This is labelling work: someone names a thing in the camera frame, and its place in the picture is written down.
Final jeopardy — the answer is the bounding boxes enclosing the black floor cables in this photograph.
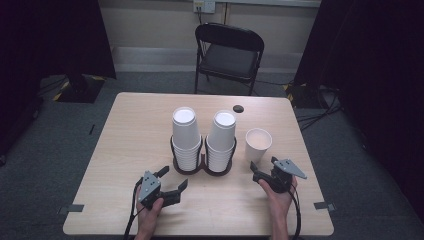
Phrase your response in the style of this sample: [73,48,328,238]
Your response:
[294,85,344,133]

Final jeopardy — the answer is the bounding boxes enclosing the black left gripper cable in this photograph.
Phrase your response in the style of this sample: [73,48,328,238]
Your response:
[122,177,145,240]

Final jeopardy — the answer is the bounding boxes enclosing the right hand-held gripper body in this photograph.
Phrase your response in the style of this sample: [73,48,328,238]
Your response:
[269,158,308,195]

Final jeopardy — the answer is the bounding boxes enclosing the single white paper cup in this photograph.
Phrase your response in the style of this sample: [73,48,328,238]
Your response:
[244,127,273,165]

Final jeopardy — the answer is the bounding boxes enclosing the black curtain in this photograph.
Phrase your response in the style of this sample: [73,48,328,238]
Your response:
[0,0,117,161]
[292,0,424,223]

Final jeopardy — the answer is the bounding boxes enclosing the black double cup holder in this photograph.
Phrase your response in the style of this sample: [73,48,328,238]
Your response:
[169,134,238,177]

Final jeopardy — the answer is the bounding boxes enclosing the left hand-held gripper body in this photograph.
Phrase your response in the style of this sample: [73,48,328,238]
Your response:
[137,170,165,212]

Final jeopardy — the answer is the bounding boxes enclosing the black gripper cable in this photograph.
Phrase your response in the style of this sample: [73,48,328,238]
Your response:
[122,177,145,240]
[287,185,303,240]

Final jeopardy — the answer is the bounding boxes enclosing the grey tape strip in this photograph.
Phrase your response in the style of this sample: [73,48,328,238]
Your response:
[313,201,337,212]
[56,203,85,215]

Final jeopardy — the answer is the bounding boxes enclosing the person's right hand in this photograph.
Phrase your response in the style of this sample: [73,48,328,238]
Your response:
[257,175,299,219]

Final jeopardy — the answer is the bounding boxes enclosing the stack of white paper cups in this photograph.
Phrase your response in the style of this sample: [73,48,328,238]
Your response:
[171,106,203,173]
[205,109,238,174]

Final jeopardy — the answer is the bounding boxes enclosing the person's left hand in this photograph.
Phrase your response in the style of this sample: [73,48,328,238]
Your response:
[134,186,165,234]

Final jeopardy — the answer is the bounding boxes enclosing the black folding chair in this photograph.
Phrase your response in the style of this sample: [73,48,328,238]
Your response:
[194,22,266,97]

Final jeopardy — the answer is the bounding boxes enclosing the white wall socket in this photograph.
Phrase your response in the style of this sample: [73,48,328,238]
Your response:
[192,0,217,15]

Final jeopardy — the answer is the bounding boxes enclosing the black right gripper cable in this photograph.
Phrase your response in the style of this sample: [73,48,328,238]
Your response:
[287,185,303,240]

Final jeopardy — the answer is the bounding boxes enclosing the black stand base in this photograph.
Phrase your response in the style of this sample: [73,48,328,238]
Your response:
[52,73,107,104]
[283,82,331,110]

